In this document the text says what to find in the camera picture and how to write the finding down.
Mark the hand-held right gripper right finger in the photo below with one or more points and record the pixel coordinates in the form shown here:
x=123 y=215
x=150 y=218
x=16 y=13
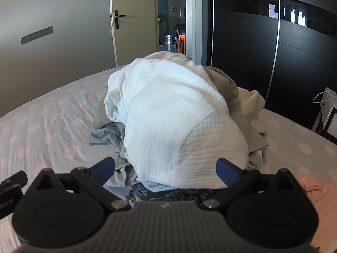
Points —
x=227 y=172

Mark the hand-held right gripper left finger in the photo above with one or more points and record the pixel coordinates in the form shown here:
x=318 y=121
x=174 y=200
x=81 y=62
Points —
x=103 y=169

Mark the white muslin garment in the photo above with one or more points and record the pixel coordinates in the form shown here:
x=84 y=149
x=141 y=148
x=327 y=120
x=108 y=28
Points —
x=168 y=116

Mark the light blue garment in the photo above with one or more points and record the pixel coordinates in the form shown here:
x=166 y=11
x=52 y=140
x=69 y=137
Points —
x=105 y=134

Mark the light grey garment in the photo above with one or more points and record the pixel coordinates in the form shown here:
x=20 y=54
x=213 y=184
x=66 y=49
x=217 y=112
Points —
x=259 y=142

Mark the dark floral garment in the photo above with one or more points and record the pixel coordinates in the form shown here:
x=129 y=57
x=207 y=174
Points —
x=158 y=193

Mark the cream white garment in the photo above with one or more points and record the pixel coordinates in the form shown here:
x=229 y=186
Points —
x=250 y=102

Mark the pink polka dot bed sheet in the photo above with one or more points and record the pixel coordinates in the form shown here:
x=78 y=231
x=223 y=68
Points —
x=52 y=110

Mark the beige garment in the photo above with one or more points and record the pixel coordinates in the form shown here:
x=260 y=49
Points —
x=221 y=81

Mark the pink garment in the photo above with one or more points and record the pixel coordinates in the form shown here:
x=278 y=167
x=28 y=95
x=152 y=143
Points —
x=321 y=197

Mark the white paper bag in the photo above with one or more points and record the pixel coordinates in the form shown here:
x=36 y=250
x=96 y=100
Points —
x=330 y=110

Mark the black wardrobe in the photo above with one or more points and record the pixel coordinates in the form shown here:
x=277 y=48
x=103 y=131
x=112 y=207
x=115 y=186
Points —
x=242 y=44

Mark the orange stool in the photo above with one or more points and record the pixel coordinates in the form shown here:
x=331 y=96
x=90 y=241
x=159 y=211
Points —
x=181 y=42

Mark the white door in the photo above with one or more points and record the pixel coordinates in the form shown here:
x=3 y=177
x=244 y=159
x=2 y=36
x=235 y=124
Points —
x=137 y=31

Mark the green house plant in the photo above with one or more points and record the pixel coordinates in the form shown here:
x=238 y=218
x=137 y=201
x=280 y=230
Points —
x=162 y=21

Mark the grey wall strip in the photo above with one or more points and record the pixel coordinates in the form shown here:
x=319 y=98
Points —
x=36 y=35

